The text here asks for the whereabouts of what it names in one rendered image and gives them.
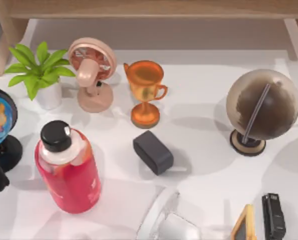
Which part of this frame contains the dark grey rounded box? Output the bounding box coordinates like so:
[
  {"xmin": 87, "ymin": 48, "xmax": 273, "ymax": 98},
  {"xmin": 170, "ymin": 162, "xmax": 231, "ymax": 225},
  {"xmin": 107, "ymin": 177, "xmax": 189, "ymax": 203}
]
[{"xmin": 132, "ymin": 129, "xmax": 174, "ymax": 176}]

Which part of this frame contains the orange gold trophy cup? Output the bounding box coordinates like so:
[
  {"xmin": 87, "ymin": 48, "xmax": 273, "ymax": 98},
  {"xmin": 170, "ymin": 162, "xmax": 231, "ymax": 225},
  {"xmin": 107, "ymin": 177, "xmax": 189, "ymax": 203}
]
[{"xmin": 123, "ymin": 59, "xmax": 169, "ymax": 129}]

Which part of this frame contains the pink desk fan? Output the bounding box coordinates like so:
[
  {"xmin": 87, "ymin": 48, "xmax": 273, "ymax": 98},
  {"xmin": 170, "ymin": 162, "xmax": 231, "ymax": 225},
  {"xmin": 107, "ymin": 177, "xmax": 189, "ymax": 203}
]
[{"xmin": 68, "ymin": 37, "xmax": 117, "ymax": 114}]

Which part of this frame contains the red bottle with black cap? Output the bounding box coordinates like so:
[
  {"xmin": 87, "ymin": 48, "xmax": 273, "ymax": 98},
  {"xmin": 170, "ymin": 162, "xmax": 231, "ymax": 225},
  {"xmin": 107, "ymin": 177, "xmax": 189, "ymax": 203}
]
[{"xmin": 34, "ymin": 120, "xmax": 102, "ymax": 215}]

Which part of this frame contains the clear glass jar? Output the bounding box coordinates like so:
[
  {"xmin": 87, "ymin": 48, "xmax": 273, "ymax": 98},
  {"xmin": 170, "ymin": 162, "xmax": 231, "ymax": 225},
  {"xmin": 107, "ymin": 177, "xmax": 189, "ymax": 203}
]
[{"xmin": 135, "ymin": 186, "xmax": 204, "ymax": 240}]

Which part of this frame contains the green plant in white pot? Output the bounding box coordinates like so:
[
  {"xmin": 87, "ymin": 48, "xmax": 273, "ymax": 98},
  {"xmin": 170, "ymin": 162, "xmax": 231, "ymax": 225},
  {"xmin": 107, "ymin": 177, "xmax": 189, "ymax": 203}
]
[{"xmin": 4, "ymin": 41, "xmax": 77, "ymax": 111}]

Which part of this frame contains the wooden shelf unit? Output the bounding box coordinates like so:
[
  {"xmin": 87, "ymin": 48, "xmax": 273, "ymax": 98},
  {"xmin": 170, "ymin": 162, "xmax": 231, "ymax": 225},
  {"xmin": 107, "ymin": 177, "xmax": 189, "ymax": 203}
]
[{"xmin": 0, "ymin": 0, "xmax": 298, "ymax": 77}]

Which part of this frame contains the brown globe on wooden stand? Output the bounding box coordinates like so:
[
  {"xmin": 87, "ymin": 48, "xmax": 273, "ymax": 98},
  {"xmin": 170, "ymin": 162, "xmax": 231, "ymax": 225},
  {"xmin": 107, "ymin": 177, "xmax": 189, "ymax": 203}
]
[{"xmin": 225, "ymin": 68, "xmax": 298, "ymax": 157}]

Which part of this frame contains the black stapler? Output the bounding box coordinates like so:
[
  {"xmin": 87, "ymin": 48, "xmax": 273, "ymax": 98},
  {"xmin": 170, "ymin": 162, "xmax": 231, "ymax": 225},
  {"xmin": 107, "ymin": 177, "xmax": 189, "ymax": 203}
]
[{"xmin": 261, "ymin": 192, "xmax": 287, "ymax": 240}]

